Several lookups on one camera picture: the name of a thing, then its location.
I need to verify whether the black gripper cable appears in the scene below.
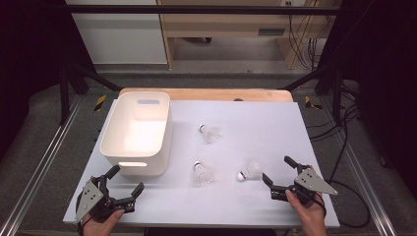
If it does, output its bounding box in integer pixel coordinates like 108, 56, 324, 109
314, 193, 328, 218

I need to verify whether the wooden table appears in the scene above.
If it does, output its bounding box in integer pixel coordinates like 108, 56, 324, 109
118, 87, 294, 103

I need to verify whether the white cabinet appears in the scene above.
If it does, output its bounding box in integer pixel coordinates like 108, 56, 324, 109
65, 0, 168, 66

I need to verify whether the yellow black tape strip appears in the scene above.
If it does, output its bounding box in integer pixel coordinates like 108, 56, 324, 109
93, 94, 107, 112
304, 95, 323, 111

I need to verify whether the aluminium floor rail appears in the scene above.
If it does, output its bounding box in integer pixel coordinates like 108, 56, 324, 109
0, 94, 83, 236
319, 94, 399, 236

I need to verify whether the black horizontal frame bar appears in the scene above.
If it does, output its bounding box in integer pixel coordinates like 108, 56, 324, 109
42, 4, 345, 16

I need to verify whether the black curtain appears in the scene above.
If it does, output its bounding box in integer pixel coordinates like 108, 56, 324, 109
0, 0, 96, 161
319, 0, 417, 185

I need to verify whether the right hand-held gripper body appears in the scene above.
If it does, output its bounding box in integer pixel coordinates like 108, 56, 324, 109
270, 164, 339, 206

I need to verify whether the person's right hand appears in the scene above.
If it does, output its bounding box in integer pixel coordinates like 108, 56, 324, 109
284, 190, 328, 221

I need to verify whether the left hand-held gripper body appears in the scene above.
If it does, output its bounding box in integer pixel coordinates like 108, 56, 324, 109
75, 176, 136, 224

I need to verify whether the person's left hand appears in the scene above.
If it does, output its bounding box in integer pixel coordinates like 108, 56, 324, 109
82, 209, 126, 236

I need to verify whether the white plastic storage bin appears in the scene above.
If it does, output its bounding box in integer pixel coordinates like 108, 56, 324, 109
99, 90, 174, 177

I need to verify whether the white shuttlecock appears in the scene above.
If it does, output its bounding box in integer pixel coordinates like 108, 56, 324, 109
236, 160, 264, 183
198, 123, 221, 145
192, 160, 214, 188

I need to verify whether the white board sheet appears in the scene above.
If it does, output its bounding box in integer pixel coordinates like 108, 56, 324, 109
62, 99, 341, 229

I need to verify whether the hanging black cable bundle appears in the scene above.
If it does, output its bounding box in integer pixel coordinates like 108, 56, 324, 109
287, 14, 321, 70

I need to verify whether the light wooden desk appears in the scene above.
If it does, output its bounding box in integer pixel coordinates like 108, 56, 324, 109
156, 0, 342, 71

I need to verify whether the black metal stand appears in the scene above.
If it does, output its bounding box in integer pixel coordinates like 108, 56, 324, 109
278, 63, 343, 126
58, 62, 123, 126

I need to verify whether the black floor cable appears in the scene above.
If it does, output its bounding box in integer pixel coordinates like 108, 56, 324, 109
309, 104, 373, 229

